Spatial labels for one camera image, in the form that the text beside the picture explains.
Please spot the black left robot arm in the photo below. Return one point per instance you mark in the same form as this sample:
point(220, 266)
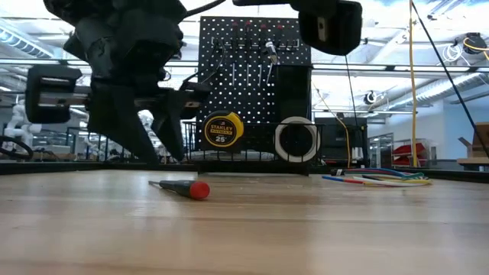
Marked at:
point(114, 5)

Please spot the cardboard box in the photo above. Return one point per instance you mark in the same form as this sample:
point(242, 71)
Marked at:
point(482, 141)

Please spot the clear black safety glasses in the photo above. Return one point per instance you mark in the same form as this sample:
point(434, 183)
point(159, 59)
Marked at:
point(221, 49)

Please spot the red storage bin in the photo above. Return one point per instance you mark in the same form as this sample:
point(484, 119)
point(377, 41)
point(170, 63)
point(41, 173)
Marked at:
point(410, 149)
point(405, 160)

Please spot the wooden workbench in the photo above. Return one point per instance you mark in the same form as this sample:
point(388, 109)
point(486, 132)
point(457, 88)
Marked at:
point(473, 161)

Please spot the dark screwdriver with red end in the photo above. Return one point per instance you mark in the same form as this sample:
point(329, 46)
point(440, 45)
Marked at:
point(280, 27)

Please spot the black plastic cup bin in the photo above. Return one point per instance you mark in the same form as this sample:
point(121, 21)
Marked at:
point(294, 91)

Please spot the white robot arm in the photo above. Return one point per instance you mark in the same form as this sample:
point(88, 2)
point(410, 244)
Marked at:
point(23, 133)

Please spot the black aluminium table frame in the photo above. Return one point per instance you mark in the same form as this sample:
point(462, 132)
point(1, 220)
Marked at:
point(57, 167)

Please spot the white masking tape roll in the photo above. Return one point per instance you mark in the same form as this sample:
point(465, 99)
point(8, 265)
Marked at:
point(278, 139)

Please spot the black perforated peg board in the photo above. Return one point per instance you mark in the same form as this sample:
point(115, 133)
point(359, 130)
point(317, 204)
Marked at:
point(248, 99)

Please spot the black cabinet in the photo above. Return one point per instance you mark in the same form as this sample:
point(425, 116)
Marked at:
point(344, 141)

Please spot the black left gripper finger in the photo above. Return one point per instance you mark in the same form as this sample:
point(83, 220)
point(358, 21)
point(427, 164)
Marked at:
point(118, 122)
point(172, 126)

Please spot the black yellow tape measure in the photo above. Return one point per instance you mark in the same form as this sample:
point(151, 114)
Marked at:
point(222, 130)

